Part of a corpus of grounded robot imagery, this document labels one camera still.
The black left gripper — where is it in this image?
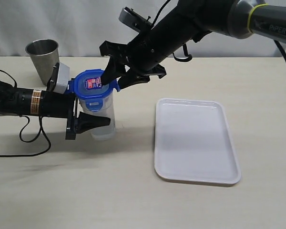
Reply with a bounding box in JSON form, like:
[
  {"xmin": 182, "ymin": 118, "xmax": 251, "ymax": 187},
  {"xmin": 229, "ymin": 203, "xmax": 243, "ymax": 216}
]
[{"xmin": 40, "ymin": 63, "xmax": 110, "ymax": 140}]

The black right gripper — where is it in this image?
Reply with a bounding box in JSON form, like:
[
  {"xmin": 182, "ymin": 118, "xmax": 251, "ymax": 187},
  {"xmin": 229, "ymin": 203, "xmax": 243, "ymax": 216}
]
[{"xmin": 100, "ymin": 31, "xmax": 166, "ymax": 90}]

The blue clip-lock lid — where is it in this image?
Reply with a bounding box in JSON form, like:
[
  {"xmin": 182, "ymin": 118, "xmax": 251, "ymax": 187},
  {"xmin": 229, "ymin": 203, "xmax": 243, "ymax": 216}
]
[{"xmin": 65, "ymin": 69, "xmax": 120, "ymax": 112}]

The stainless steel cup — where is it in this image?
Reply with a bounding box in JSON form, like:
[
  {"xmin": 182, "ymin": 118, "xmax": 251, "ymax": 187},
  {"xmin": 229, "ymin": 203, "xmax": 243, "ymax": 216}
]
[{"xmin": 25, "ymin": 39, "xmax": 60, "ymax": 86}]

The clear tall plastic container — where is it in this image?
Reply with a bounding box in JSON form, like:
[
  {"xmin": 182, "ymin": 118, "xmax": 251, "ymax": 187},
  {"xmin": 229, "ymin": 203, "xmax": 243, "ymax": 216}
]
[{"xmin": 80, "ymin": 93, "xmax": 115, "ymax": 140}]

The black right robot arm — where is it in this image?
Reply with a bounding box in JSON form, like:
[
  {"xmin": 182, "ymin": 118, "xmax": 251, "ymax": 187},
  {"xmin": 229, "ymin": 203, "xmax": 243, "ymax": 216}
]
[{"xmin": 100, "ymin": 0, "xmax": 286, "ymax": 89}]

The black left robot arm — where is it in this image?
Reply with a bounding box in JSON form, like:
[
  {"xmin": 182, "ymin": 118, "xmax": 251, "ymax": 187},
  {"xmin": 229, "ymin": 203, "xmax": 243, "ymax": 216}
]
[{"xmin": 0, "ymin": 62, "xmax": 111, "ymax": 140}]

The white rectangular plastic tray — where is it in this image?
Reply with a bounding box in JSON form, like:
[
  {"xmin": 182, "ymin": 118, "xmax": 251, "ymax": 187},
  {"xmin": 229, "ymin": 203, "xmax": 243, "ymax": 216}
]
[{"xmin": 154, "ymin": 98, "xmax": 242, "ymax": 186}]

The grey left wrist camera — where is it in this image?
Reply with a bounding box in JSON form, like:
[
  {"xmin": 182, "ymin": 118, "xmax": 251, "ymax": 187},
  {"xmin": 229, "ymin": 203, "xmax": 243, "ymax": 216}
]
[{"xmin": 53, "ymin": 62, "xmax": 70, "ymax": 94}]

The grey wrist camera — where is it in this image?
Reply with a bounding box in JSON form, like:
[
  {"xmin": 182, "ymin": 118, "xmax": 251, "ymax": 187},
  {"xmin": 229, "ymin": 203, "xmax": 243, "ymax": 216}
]
[
  {"xmin": 119, "ymin": 7, "xmax": 152, "ymax": 33},
  {"xmin": 53, "ymin": 62, "xmax": 70, "ymax": 94}
]

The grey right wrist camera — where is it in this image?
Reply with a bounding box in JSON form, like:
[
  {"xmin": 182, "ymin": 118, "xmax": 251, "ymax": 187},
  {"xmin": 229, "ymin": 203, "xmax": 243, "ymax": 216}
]
[{"xmin": 119, "ymin": 7, "xmax": 152, "ymax": 33}]

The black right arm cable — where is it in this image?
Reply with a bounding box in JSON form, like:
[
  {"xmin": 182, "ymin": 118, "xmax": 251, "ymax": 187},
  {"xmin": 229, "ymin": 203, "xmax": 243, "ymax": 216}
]
[{"xmin": 152, "ymin": 0, "xmax": 286, "ymax": 94}]

